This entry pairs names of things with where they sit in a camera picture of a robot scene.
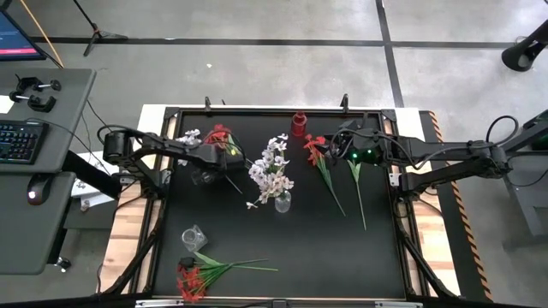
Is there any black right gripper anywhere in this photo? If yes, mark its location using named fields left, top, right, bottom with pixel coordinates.
left=321, top=121, right=389, bottom=167

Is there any red artificial flower bunch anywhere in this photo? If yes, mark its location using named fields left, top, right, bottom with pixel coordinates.
left=176, top=258, right=279, bottom=305
left=302, top=133, right=348, bottom=218
left=203, top=123, right=244, bottom=195

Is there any black artificial tulip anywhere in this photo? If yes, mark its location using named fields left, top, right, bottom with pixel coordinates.
left=347, top=159, right=368, bottom=233
left=178, top=251, right=270, bottom=271

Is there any tall diamond-cut clear vase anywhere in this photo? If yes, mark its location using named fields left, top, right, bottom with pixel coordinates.
left=274, top=190, right=293, bottom=215

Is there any squat cut-glass clear vase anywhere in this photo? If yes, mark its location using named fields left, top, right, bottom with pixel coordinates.
left=180, top=224, right=210, bottom=254

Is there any red glass vase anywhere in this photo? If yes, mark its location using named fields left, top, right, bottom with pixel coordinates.
left=290, top=110, right=308, bottom=139

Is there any orange black hazard strip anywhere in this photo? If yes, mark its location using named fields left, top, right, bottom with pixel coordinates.
left=427, top=110, right=494, bottom=302

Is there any grey desk top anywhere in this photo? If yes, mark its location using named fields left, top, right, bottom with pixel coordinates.
left=0, top=170, right=78, bottom=275
left=0, top=68, right=98, bottom=175

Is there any black tripod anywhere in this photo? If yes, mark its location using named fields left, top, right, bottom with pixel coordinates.
left=71, top=0, right=129, bottom=57

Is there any black computer mouse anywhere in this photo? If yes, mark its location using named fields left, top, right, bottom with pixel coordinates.
left=26, top=173, right=53, bottom=206

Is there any black C-clamp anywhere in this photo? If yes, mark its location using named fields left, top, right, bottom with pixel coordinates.
left=15, top=74, right=63, bottom=93
left=8, top=89, right=58, bottom=114

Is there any black stand base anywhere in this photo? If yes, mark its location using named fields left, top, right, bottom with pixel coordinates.
left=500, top=19, right=548, bottom=73

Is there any grey metal cart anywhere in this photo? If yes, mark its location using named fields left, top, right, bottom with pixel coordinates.
left=471, top=109, right=548, bottom=240

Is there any black backlit keyboard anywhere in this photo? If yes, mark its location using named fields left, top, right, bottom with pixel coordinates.
left=0, top=119, right=50, bottom=166

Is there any computer monitor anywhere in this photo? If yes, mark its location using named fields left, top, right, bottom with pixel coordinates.
left=0, top=9, right=47, bottom=62

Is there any black table frame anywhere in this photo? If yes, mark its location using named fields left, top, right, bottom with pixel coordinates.
left=97, top=104, right=462, bottom=305

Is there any aluminium rail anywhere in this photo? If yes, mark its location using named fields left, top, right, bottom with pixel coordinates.
left=134, top=299, right=424, bottom=308

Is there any yellow cable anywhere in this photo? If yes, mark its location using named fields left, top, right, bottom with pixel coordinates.
left=18, top=0, right=65, bottom=69

